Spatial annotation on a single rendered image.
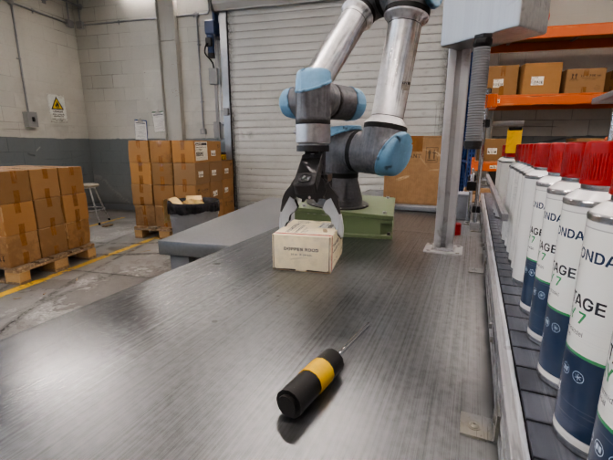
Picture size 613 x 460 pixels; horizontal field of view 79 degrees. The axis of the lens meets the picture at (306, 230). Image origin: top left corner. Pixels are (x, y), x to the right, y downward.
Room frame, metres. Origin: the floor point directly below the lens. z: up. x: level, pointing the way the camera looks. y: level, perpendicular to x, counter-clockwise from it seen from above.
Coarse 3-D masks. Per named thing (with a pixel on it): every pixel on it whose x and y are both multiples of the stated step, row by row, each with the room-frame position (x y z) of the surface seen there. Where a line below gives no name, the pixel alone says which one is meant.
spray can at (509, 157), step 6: (510, 156) 1.03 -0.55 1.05; (504, 162) 1.03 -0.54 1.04; (510, 162) 1.02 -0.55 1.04; (504, 168) 1.03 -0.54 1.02; (504, 174) 1.03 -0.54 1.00; (504, 180) 1.03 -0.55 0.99; (498, 186) 1.05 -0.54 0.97; (504, 186) 1.02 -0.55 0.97; (498, 192) 1.04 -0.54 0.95; (504, 192) 1.02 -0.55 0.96; (504, 198) 1.02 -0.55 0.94; (498, 216) 1.03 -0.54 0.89
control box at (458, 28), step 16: (448, 0) 0.84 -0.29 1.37; (464, 0) 0.81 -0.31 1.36; (480, 0) 0.78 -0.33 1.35; (496, 0) 0.75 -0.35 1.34; (512, 0) 0.73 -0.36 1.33; (528, 0) 0.72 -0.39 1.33; (544, 0) 0.74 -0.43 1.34; (448, 16) 0.84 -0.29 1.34; (464, 16) 0.81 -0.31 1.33; (480, 16) 0.78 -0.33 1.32; (496, 16) 0.75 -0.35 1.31; (512, 16) 0.72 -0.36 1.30; (528, 16) 0.72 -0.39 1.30; (544, 16) 0.75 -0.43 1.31; (448, 32) 0.84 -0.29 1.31; (464, 32) 0.80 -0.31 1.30; (480, 32) 0.77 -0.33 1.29; (496, 32) 0.75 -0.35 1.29; (512, 32) 0.75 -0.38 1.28; (528, 32) 0.75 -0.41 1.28; (544, 32) 0.75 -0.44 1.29; (464, 48) 0.86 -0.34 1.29
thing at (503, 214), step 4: (488, 176) 1.50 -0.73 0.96; (488, 180) 1.34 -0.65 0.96; (492, 184) 1.17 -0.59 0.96; (492, 188) 1.07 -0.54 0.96; (492, 192) 1.03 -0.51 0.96; (496, 192) 0.98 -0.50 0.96; (496, 196) 0.89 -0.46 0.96; (496, 200) 0.83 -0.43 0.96; (500, 200) 0.83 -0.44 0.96; (496, 204) 0.80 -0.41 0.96; (500, 204) 0.76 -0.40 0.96; (496, 208) 0.79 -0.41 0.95; (500, 208) 0.72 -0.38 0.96; (504, 208) 0.72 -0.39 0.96; (500, 212) 0.69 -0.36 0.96; (504, 212) 0.68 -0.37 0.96; (500, 216) 0.67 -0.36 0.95; (504, 216) 0.66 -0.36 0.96; (504, 220) 0.66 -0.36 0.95
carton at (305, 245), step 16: (288, 224) 0.84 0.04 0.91; (304, 224) 0.84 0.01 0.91; (320, 224) 0.84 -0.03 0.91; (272, 240) 0.74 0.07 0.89; (288, 240) 0.73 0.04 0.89; (304, 240) 0.72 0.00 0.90; (320, 240) 0.71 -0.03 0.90; (336, 240) 0.77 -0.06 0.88; (288, 256) 0.73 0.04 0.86; (304, 256) 0.72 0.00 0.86; (320, 256) 0.71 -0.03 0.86; (336, 256) 0.78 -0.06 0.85; (320, 272) 0.71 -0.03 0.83
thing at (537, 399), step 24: (504, 264) 0.62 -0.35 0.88; (504, 288) 0.50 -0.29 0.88; (504, 312) 0.48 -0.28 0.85; (528, 360) 0.32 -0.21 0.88; (528, 384) 0.28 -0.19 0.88; (528, 408) 0.25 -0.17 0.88; (552, 408) 0.25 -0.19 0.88; (528, 432) 0.23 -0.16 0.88; (552, 432) 0.23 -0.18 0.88; (552, 456) 0.21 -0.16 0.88; (576, 456) 0.21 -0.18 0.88
